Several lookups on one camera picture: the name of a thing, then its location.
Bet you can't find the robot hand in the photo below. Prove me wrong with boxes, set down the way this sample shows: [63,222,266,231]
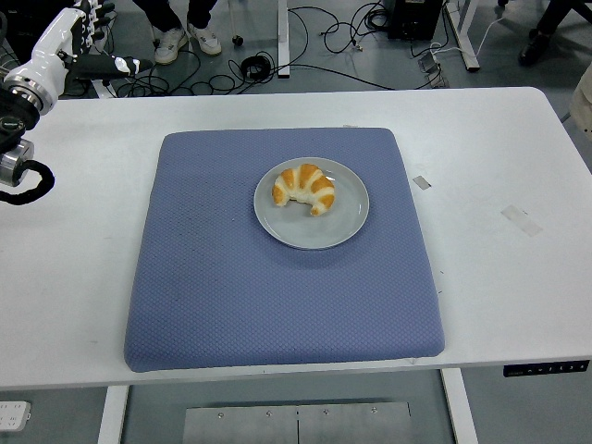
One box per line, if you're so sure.
[4,0,154,101]

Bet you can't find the croissant bread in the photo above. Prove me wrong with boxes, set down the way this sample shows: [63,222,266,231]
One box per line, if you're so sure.
[271,163,337,217]

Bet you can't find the grey round plate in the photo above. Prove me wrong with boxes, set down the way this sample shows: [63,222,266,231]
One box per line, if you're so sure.
[253,155,372,252]

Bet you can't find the floor power strip with plugs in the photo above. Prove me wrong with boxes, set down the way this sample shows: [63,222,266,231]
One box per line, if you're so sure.
[90,76,117,99]

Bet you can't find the person's right leg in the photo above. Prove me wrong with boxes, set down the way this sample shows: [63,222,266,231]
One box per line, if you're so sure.
[133,0,186,34]

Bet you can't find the person's right white shoe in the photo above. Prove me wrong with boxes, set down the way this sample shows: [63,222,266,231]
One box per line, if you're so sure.
[154,27,190,66]

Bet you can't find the person's white shoe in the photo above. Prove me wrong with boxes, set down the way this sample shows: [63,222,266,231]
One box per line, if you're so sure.
[154,27,190,66]
[186,22,224,56]

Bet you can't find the person's left leg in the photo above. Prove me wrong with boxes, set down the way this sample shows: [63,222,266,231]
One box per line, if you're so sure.
[186,0,219,30]

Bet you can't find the person's left white shoe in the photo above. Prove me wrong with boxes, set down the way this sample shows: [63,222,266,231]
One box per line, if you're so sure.
[186,22,224,56]

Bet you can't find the blue quilted mat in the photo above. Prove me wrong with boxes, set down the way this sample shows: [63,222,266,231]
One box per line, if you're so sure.
[123,127,448,375]

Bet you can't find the black equipment box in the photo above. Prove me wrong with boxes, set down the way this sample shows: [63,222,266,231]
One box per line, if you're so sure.
[387,0,438,41]

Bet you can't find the white power strip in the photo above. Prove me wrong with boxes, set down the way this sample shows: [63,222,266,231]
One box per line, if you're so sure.
[0,400,32,432]

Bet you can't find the white table leg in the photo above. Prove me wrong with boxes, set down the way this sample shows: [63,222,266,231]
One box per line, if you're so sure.
[439,368,480,444]
[96,385,130,444]

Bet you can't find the grey metal floor pedal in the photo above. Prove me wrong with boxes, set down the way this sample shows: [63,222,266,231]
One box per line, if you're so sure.
[417,54,450,90]

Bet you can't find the person's black shoe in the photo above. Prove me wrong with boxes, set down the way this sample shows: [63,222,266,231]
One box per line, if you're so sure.
[518,28,553,68]

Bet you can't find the large grey tape piece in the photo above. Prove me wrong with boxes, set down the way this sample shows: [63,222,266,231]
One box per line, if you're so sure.
[500,203,545,239]

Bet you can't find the person's dark leg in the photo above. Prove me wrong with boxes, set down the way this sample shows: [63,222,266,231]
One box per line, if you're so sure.
[536,0,592,37]

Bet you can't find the beige fabric object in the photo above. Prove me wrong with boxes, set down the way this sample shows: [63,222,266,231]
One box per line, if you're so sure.
[567,64,592,136]

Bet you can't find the black table control panel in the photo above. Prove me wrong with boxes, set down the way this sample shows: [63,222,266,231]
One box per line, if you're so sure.
[503,359,592,378]

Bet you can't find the coiled black cable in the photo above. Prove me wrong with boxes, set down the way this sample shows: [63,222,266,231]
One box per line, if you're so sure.
[240,55,273,80]

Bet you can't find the long black cable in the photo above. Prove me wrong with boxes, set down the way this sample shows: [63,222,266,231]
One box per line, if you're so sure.
[290,63,400,92]

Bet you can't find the looped black cable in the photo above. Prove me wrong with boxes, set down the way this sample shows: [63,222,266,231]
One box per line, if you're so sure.
[322,0,390,56]

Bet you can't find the white cable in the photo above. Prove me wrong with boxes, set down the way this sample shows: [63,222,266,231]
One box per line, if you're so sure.
[428,17,504,59]

